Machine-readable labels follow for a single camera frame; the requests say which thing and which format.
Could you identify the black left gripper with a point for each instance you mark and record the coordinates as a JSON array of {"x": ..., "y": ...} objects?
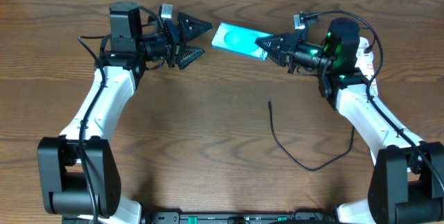
[{"x": 172, "y": 44}]

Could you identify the white power strip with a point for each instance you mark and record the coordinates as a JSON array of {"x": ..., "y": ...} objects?
[{"x": 364, "y": 60}]

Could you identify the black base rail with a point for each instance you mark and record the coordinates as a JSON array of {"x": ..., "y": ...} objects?
[{"x": 238, "y": 218}]

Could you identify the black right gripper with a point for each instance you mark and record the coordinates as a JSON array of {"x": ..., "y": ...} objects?
[{"x": 286, "y": 53}]

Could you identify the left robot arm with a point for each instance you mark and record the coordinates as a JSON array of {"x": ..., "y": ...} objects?
[{"x": 78, "y": 174}]

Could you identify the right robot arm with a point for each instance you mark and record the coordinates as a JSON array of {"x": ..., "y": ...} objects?
[{"x": 407, "y": 181}]

